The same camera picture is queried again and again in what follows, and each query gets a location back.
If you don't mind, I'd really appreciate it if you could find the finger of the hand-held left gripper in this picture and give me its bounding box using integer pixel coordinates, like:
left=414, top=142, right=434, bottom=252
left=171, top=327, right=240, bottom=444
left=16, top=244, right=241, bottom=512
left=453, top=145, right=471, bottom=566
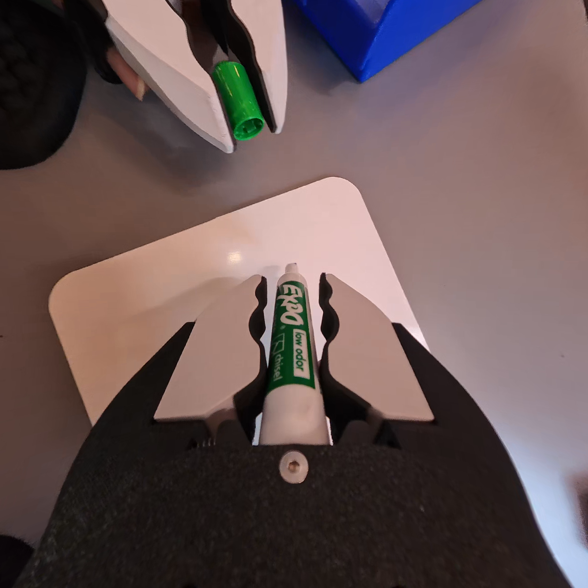
left=102, top=0, right=237, bottom=154
left=215, top=0, right=290, bottom=135

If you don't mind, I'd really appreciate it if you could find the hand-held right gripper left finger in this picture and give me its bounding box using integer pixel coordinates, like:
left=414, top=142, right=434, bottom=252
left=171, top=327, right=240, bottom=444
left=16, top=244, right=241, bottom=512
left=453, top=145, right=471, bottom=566
left=153, top=275, right=269, bottom=436

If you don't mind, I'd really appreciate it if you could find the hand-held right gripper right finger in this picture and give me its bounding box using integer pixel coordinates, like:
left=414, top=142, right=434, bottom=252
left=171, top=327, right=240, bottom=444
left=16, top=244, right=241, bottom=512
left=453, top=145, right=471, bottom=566
left=319, top=272, right=435, bottom=423

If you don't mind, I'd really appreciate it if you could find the green marker cap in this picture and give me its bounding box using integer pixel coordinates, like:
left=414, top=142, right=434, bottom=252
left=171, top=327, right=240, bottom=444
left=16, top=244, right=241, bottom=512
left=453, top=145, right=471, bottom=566
left=211, top=61, right=267, bottom=141

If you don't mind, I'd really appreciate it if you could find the green dry erase marker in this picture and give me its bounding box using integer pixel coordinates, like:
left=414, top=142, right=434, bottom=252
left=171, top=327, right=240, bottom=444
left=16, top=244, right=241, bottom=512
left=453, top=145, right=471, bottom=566
left=258, top=263, right=332, bottom=446

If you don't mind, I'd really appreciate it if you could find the small white whiteboard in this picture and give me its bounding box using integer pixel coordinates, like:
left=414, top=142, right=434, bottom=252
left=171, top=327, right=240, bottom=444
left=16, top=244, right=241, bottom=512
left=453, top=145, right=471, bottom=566
left=48, top=177, right=588, bottom=588

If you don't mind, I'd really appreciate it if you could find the blue plastic bin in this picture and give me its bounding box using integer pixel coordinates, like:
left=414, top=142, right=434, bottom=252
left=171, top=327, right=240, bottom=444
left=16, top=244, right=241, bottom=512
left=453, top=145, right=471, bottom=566
left=294, top=0, right=483, bottom=83

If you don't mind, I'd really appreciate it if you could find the person's left hand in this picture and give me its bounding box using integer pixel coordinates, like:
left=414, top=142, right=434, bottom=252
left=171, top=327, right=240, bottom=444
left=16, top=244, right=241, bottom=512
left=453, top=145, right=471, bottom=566
left=105, top=46, right=149, bottom=103

